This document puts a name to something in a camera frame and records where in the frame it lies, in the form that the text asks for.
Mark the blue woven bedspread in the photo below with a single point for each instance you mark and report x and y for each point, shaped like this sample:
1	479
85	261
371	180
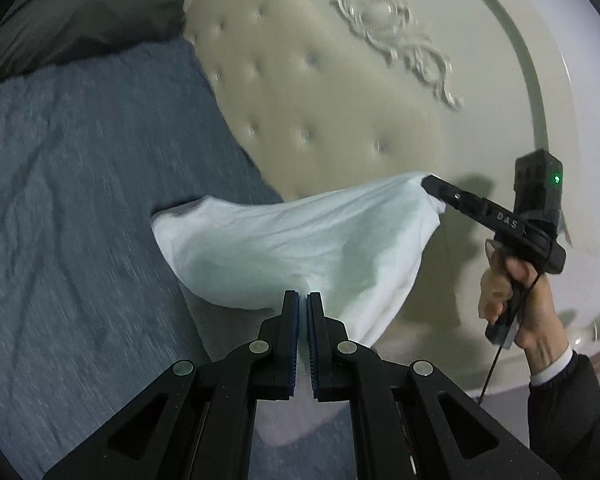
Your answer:
80	210

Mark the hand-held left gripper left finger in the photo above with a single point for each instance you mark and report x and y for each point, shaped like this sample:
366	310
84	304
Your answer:
294	350

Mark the cream tufted headboard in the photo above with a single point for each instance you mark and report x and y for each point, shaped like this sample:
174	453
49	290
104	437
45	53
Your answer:
330	85

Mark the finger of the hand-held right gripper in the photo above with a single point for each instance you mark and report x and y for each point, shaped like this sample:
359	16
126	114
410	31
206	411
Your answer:
470	205

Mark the person's right hand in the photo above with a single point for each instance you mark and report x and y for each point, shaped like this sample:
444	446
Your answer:
540	325

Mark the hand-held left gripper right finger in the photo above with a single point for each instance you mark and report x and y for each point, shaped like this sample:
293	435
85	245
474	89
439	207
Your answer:
311	350

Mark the person's right forearm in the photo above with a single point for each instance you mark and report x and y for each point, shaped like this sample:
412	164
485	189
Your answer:
570	420

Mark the white polo shirt black collar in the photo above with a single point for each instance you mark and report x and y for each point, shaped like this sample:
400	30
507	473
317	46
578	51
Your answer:
305	245

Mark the dark grey pillow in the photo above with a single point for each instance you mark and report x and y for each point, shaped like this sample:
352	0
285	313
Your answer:
80	15

